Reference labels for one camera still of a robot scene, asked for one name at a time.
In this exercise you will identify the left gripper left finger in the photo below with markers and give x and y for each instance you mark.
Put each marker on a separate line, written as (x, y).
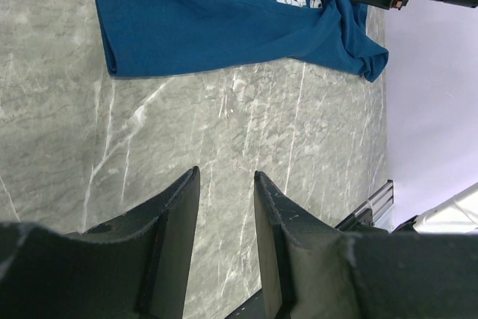
(135, 265)

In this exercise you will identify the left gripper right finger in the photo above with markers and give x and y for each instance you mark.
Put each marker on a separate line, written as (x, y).
(312, 270)

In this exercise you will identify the blue printed t-shirt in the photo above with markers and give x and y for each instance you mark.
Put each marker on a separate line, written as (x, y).
(148, 38)

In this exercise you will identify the aluminium frame rails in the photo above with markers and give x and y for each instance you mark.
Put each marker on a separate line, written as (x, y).
(366, 217)

